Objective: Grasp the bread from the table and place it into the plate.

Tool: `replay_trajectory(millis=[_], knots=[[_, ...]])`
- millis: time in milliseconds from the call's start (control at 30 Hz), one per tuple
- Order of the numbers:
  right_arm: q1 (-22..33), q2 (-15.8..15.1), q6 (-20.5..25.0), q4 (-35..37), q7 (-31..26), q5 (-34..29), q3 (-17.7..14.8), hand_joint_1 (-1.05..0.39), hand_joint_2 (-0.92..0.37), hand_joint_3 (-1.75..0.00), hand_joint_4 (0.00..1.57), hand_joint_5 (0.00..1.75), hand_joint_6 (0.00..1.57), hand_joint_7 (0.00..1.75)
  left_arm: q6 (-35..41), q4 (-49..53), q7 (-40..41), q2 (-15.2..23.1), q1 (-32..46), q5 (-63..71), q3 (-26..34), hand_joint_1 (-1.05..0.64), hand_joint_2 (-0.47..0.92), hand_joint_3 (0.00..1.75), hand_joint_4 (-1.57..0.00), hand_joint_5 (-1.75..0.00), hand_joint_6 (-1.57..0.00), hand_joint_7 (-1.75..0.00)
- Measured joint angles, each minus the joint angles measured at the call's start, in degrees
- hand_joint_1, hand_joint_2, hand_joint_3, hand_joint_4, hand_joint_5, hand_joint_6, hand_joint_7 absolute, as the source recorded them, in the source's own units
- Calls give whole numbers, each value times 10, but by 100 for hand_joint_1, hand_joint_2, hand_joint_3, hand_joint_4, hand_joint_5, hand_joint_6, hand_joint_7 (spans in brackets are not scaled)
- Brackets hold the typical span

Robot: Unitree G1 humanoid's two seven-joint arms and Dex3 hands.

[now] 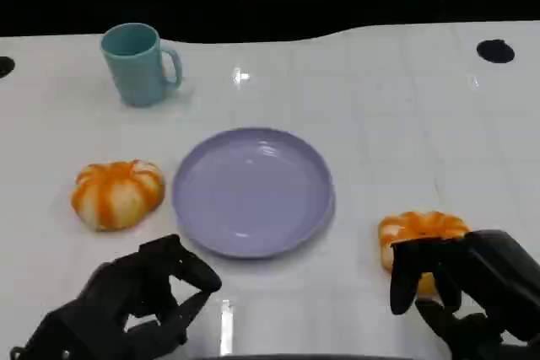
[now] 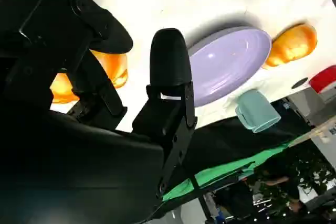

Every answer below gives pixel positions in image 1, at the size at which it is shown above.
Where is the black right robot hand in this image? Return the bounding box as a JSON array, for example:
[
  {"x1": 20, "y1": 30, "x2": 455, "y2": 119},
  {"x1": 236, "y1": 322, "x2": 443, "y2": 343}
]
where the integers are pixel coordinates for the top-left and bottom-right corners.
[{"x1": 388, "y1": 228, "x2": 540, "y2": 360}]

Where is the orange white toy bread roll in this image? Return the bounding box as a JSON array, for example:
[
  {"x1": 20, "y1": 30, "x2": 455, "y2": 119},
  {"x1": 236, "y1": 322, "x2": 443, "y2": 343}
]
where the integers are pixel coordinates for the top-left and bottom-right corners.
[
  {"x1": 70, "y1": 159, "x2": 165, "y2": 233},
  {"x1": 378, "y1": 210, "x2": 473, "y2": 296}
]

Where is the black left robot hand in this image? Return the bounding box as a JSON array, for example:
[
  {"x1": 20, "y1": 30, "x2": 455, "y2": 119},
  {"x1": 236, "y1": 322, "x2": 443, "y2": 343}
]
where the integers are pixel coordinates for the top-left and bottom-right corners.
[{"x1": 10, "y1": 233, "x2": 224, "y2": 360}]

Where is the pale green mug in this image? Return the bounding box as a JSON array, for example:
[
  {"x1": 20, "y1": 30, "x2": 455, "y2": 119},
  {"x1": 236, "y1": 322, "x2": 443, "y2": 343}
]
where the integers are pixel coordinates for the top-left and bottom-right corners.
[{"x1": 100, "y1": 22, "x2": 184, "y2": 107}]

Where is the lilac plate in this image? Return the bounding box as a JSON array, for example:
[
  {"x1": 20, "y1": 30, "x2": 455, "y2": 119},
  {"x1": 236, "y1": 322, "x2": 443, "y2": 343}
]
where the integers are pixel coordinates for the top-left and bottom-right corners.
[{"x1": 171, "y1": 126, "x2": 337, "y2": 260}]

